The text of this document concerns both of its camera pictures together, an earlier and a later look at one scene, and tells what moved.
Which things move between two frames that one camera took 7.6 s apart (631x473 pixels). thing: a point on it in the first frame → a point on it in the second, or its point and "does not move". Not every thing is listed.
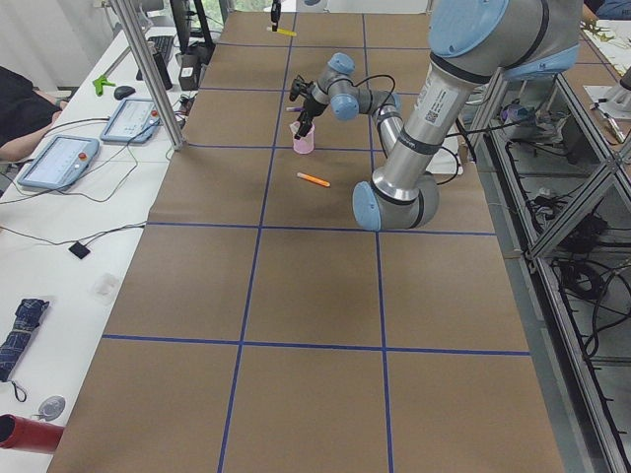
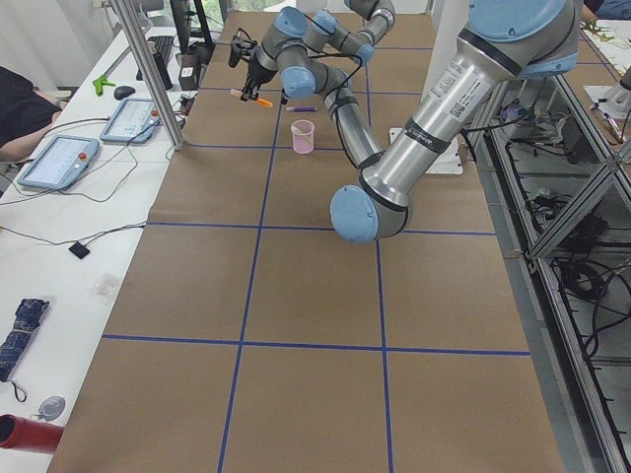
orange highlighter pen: (314, 179) → (259, 101)
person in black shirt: (26, 113) does not move
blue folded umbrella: (28, 318) does not move
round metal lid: (51, 407) does not move
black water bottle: (163, 71) does not move
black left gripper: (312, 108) → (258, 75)
